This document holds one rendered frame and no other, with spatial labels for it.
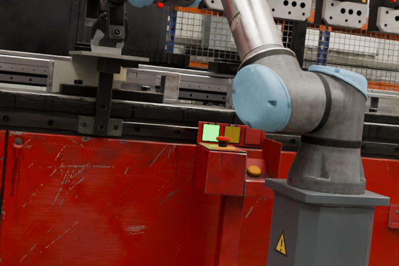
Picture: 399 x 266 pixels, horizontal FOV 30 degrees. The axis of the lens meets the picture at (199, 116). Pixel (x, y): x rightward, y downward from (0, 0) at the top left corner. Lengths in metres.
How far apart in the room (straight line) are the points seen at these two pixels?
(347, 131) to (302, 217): 0.18
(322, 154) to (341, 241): 0.16
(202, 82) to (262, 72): 1.26
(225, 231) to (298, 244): 0.67
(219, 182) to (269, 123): 0.67
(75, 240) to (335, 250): 0.94
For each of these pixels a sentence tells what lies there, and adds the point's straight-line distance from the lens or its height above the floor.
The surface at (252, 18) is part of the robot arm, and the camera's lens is 1.43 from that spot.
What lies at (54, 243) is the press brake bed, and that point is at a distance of 2.14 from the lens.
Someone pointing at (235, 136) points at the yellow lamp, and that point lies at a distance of 2.12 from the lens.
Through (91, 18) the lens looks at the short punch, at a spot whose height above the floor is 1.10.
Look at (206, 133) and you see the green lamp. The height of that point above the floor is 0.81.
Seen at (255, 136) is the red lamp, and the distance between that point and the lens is 2.14.
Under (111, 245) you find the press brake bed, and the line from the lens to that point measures 2.17.
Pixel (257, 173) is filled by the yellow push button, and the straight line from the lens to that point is 2.05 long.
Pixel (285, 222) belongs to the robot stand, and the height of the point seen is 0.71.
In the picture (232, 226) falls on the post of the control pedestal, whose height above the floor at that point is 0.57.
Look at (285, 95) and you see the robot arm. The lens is 1.31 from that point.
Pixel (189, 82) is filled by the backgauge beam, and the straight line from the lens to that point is 2.55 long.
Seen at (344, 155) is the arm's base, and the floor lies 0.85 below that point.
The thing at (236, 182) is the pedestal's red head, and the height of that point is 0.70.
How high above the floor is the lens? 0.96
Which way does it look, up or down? 3 degrees down
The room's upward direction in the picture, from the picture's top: 6 degrees clockwise
